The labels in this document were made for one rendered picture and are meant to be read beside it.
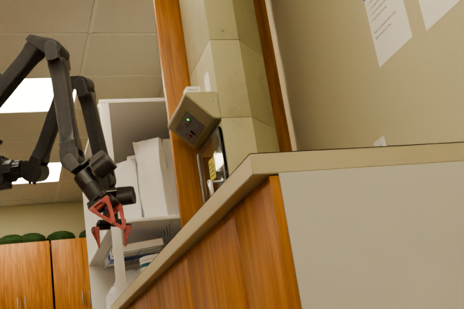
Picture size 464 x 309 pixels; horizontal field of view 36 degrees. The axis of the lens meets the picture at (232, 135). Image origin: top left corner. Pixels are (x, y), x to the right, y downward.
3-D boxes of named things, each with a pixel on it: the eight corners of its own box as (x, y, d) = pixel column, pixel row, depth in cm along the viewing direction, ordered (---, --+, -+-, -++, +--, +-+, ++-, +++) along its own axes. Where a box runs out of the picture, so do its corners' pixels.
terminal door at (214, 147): (214, 257, 261) (199, 153, 274) (237, 238, 234) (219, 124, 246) (212, 257, 261) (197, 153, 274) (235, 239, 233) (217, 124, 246)
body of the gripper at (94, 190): (118, 201, 220) (105, 183, 223) (106, 194, 211) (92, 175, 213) (101, 214, 220) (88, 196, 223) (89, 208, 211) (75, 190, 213)
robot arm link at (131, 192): (105, 177, 279) (98, 176, 271) (133, 172, 278) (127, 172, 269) (109, 207, 278) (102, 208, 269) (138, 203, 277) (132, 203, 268)
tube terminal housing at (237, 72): (280, 265, 268) (248, 76, 293) (313, 246, 239) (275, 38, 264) (216, 271, 260) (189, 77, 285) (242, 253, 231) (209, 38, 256)
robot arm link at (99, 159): (71, 165, 226) (60, 158, 218) (100, 143, 227) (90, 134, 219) (92, 194, 222) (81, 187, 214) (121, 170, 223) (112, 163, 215)
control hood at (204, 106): (199, 149, 275) (195, 124, 279) (221, 117, 246) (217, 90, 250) (170, 150, 272) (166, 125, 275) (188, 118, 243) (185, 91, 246)
